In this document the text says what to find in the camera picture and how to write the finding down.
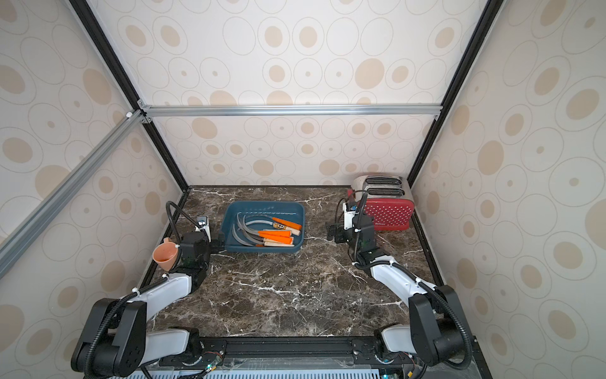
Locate wooden handled labelled sickle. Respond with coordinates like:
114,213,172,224
246,220,301,236

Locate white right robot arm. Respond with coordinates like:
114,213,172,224
327,191,473,370

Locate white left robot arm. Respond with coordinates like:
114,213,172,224
70,202,224,378

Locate teal plastic storage box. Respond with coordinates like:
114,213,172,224
221,201,306,254

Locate pink tape roll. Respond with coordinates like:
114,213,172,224
152,238,179,273

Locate red polka dot toaster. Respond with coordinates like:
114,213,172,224
348,174,415,231

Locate horizontal aluminium frame bar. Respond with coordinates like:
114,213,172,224
143,104,442,117

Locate diagonal aluminium frame bar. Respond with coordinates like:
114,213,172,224
1,110,143,276

